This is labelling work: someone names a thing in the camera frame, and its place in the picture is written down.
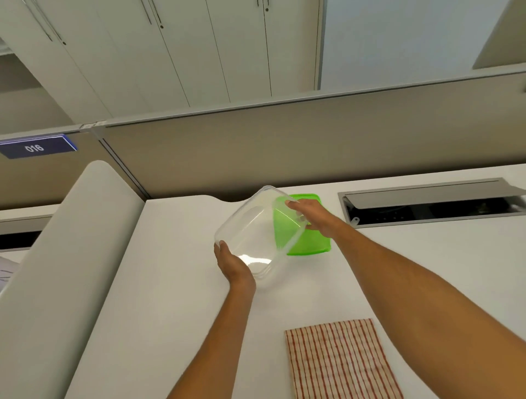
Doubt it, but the beige desk partition panel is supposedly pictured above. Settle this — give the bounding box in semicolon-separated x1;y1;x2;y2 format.
0;125;147;211
92;63;526;202

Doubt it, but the blue number sign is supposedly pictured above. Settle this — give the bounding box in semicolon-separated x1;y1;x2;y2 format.
0;134;78;160

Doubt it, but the red striped cloth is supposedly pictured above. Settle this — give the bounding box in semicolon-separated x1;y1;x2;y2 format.
284;318;406;399

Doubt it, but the clear plastic food container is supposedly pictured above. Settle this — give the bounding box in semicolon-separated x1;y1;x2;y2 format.
214;185;307;283

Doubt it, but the green plastic container lid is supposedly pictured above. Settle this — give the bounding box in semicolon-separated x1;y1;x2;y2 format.
273;193;332;257

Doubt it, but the white paper sheet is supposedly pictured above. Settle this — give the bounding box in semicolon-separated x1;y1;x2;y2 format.
0;256;21;293

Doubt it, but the white wall cabinet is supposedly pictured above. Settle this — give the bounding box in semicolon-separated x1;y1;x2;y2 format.
0;0;321;124

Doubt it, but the person's right hand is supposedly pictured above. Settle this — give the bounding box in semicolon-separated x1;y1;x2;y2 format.
285;198;335;239

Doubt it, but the person's right forearm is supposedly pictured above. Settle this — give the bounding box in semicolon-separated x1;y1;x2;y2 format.
321;220;526;399

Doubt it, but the person's left forearm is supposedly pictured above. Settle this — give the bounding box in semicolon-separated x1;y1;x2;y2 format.
166;281;256;399

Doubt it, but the grey desk cable tray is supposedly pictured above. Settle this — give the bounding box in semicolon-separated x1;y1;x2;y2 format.
337;177;526;229

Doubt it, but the white curved desk divider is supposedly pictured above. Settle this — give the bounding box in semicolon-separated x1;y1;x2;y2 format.
0;160;145;399

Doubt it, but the person's left hand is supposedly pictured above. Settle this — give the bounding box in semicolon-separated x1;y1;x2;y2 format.
213;240;256;289

